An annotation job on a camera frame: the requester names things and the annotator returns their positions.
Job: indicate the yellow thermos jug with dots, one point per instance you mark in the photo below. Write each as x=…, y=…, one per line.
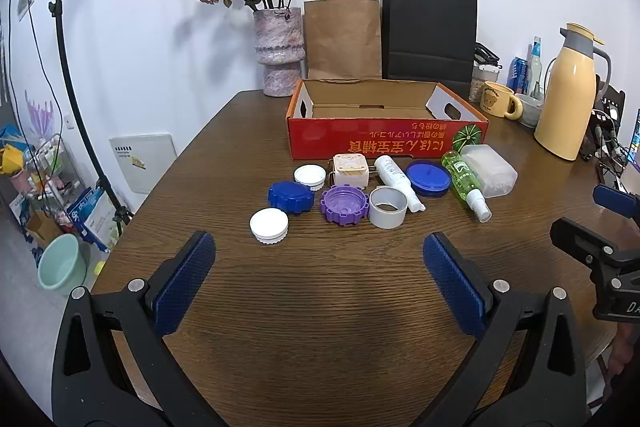
x=567, y=102

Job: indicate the grey ceramic bowl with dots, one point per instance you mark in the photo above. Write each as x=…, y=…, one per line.
x=529, y=112

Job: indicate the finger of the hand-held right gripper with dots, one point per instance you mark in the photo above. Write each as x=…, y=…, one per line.
x=585, y=244
x=612, y=199

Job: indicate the brown paper bag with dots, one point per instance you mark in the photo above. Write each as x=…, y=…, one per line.
x=342, y=37

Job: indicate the blue gear-edged plastic lid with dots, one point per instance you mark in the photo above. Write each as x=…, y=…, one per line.
x=290, y=198

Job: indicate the white wall panel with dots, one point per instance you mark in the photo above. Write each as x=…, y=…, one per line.
x=145, y=162

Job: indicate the purple gear-edged plastic lid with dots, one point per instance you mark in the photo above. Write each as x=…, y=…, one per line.
x=345, y=205

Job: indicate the green spray bottle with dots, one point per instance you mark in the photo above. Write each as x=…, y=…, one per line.
x=462, y=179

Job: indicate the mint green bucket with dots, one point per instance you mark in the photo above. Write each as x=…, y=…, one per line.
x=60, y=264

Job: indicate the blue tissue packs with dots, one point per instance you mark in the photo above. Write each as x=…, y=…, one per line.
x=92, y=217

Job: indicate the white plastic bottle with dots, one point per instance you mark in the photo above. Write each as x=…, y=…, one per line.
x=395, y=179

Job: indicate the white cube charger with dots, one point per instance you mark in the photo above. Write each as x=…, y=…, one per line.
x=350, y=172

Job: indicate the black paper bag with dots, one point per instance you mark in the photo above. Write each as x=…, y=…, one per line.
x=430, y=32

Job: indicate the clear box of white beads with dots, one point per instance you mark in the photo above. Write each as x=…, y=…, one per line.
x=492, y=169

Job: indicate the blue round lid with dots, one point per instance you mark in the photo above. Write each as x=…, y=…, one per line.
x=427, y=177

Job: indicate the black light stand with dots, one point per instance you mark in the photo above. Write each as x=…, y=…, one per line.
x=61, y=7

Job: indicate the blue drink can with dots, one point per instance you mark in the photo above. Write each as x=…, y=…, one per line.
x=517, y=74

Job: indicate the white ribbed plastic lid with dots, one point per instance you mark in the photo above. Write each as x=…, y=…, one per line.
x=270, y=227
x=308, y=177

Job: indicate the black desk stand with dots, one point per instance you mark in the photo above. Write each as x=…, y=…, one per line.
x=612, y=107

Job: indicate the red cardboard box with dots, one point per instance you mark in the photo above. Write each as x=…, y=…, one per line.
x=375, y=142

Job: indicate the glass jar of oats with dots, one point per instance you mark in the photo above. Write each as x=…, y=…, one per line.
x=480, y=87

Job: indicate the yellow bear mug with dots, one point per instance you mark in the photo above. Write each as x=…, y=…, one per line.
x=495, y=99

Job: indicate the cluttered storage cart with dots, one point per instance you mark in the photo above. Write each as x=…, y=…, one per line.
x=45, y=172

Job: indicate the pink marbled vase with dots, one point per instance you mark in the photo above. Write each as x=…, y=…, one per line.
x=277, y=52

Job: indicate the grey tape roll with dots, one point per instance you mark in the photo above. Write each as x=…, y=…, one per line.
x=387, y=212

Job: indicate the person's right hand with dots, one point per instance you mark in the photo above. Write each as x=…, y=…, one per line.
x=625, y=352

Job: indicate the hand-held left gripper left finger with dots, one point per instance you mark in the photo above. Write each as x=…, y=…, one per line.
x=185, y=287

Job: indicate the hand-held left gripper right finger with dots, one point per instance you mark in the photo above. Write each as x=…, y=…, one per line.
x=455, y=287

